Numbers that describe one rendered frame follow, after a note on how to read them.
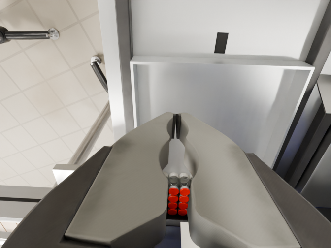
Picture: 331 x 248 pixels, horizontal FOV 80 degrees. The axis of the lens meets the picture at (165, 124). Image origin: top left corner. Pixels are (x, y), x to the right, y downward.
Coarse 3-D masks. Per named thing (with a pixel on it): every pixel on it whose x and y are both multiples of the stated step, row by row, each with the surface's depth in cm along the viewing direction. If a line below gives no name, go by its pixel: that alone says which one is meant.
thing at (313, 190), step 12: (324, 144) 36; (312, 156) 39; (324, 156) 36; (312, 168) 38; (324, 168) 42; (300, 180) 42; (312, 180) 44; (324, 180) 44; (300, 192) 41; (312, 192) 46; (324, 192) 46; (312, 204) 48; (324, 204) 48
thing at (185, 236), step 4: (180, 224) 35; (184, 224) 35; (188, 224) 35; (184, 228) 34; (188, 228) 34; (184, 232) 34; (188, 232) 34; (184, 236) 33; (188, 236) 33; (184, 240) 33; (188, 240) 33; (184, 244) 32; (188, 244) 32; (192, 244) 32
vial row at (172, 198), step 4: (168, 188) 44; (168, 192) 43; (168, 196) 42; (172, 196) 41; (176, 196) 41; (180, 196) 42; (184, 196) 41; (188, 196) 42; (172, 200) 42; (176, 200) 42; (180, 200) 42; (184, 200) 42; (188, 200) 42
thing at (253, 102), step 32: (160, 64) 28; (192, 64) 28; (224, 64) 28; (256, 64) 28; (288, 64) 29; (160, 96) 35; (192, 96) 34; (224, 96) 34; (256, 96) 34; (288, 96) 33; (224, 128) 38; (256, 128) 37; (288, 128) 33
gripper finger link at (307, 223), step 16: (256, 160) 8; (272, 176) 7; (272, 192) 7; (288, 192) 7; (288, 208) 6; (304, 208) 6; (288, 224) 6; (304, 224) 6; (320, 224) 6; (304, 240) 5; (320, 240) 5
